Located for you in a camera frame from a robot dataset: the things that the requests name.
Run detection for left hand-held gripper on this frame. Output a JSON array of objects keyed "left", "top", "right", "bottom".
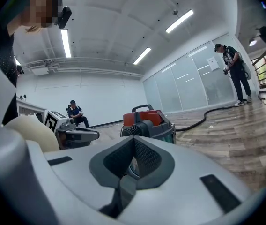
[{"left": 44, "top": 110, "right": 100, "bottom": 150}]

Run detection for white ceiling pipes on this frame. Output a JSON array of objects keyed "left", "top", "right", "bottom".
[{"left": 22, "top": 57, "right": 145, "bottom": 77}]

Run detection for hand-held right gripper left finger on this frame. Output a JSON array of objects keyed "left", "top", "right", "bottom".
[{"left": 43, "top": 136, "right": 135, "bottom": 211}]

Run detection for black ribbed vacuum cleaner piece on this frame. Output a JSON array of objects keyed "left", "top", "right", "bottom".
[{"left": 121, "top": 124, "right": 148, "bottom": 137}]

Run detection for red and grey vacuum cleaner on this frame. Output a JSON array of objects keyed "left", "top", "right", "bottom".
[{"left": 120, "top": 104, "right": 177, "bottom": 144}]

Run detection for white desk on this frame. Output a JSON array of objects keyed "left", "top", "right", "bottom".
[{"left": 16, "top": 97, "right": 48, "bottom": 124}]

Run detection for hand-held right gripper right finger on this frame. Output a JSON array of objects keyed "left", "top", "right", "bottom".
[{"left": 118, "top": 136, "right": 252, "bottom": 220}]

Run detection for black head-worn camera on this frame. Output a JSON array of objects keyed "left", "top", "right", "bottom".
[{"left": 57, "top": 6, "right": 73, "bottom": 30}]

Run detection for white paper notice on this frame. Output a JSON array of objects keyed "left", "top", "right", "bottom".
[{"left": 207, "top": 56, "right": 220, "bottom": 72}]

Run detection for black office chair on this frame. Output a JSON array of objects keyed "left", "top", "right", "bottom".
[{"left": 66, "top": 104, "right": 79, "bottom": 127}]

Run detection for black vacuum hose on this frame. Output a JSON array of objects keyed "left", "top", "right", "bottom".
[{"left": 175, "top": 104, "right": 238, "bottom": 132}]

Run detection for white air conditioner unit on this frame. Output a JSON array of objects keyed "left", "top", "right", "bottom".
[{"left": 29, "top": 62, "right": 50, "bottom": 76}]

